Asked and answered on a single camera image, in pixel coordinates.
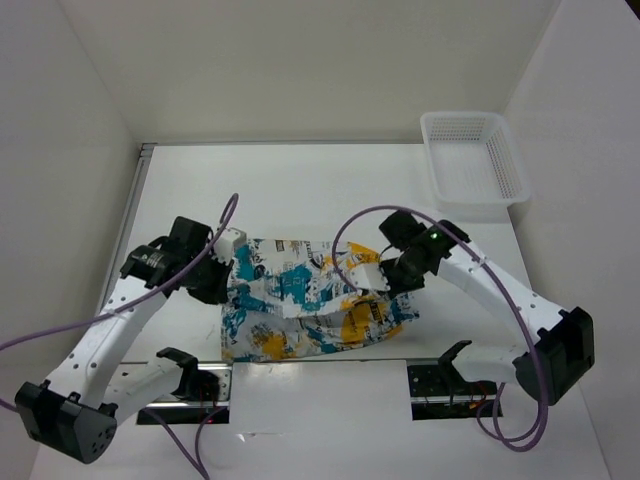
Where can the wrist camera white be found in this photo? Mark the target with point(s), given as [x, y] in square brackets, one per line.
[369, 277]
[229, 241]

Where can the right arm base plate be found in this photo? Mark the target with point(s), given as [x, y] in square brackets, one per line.
[431, 398]

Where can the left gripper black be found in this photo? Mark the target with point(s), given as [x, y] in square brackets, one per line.
[218, 293]

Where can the printed white shorts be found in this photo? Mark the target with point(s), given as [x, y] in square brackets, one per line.
[287, 300]

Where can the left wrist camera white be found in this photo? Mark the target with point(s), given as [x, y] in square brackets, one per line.
[229, 241]

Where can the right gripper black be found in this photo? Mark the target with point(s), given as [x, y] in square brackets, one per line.
[395, 288]

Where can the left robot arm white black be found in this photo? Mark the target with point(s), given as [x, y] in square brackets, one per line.
[78, 407]

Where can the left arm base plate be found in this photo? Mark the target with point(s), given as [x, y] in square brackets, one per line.
[210, 396]

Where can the white plastic basket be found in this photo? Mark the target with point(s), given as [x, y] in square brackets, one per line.
[476, 167]

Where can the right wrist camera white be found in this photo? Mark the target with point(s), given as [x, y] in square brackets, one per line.
[369, 277]

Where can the aluminium table edge rail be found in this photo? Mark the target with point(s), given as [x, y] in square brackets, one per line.
[126, 224]

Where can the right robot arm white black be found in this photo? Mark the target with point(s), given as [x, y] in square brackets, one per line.
[559, 344]

